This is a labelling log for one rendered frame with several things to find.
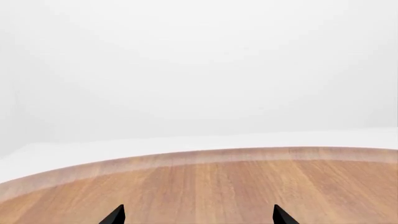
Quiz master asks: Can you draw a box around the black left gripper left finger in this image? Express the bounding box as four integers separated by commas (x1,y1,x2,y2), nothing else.
98,203,126,224

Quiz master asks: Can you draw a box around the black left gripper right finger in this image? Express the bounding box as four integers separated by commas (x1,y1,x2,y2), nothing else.
272,203,300,224

